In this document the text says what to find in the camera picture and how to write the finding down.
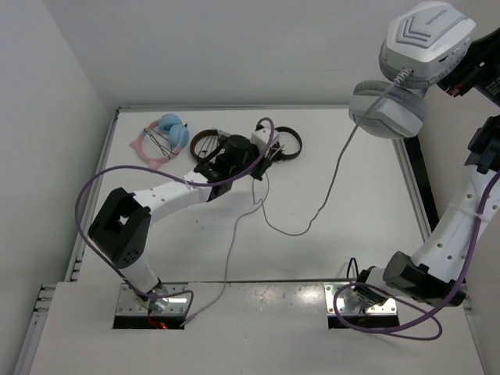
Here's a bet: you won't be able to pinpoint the grey headphone cable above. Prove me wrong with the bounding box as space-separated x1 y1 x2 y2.
181 68 413 327

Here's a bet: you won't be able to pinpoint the white grey over-ear headphones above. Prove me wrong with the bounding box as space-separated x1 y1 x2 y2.
348 1 476 139

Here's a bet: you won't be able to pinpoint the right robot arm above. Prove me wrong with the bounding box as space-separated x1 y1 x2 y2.
348 27 499 308

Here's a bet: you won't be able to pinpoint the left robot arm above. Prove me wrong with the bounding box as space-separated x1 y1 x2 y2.
87 129 280 302

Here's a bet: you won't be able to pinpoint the black on-ear headphones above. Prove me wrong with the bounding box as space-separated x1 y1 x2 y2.
268 127 303 163

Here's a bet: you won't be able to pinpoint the brown silver headphones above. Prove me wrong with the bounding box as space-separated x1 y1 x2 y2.
189 128 230 163

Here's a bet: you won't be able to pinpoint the pink blue cat-ear headphones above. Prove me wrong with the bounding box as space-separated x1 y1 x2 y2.
129 113 190 170

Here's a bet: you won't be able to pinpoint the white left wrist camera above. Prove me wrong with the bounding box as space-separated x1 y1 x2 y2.
250 126 279 151

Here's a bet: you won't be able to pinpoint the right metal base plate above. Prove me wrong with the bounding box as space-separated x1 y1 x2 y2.
323 280 398 317

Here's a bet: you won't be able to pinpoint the metal base plate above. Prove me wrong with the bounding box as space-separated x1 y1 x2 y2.
116 283 191 317
323 280 398 317

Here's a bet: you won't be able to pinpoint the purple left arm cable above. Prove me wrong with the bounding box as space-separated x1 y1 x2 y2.
74 118 277 309

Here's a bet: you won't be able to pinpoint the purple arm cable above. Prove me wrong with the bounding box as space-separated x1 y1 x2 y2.
74 118 277 309
332 171 493 339

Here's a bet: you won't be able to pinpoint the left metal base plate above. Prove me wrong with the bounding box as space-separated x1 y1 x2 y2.
116 283 191 317

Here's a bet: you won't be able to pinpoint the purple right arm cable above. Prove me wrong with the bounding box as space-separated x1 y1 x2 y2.
332 171 493 339

